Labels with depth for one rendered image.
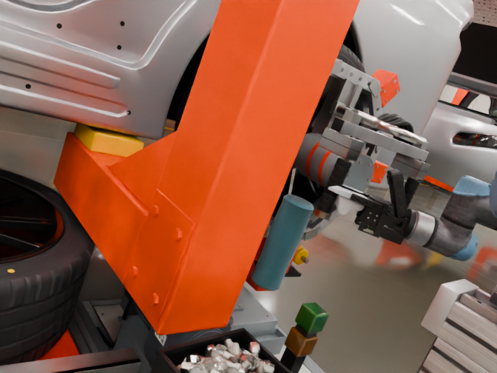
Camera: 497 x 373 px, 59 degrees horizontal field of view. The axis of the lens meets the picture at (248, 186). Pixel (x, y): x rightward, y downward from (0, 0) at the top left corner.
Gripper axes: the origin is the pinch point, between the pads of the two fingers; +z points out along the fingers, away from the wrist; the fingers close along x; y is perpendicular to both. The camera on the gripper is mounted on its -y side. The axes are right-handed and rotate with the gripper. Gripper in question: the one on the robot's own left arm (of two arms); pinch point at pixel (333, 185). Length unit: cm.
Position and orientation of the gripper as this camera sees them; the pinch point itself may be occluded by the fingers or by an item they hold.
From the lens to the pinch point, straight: 107.6
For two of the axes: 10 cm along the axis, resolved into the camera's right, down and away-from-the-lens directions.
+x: 1.1, -2.0, 9.7
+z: -9.3, -3.7, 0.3
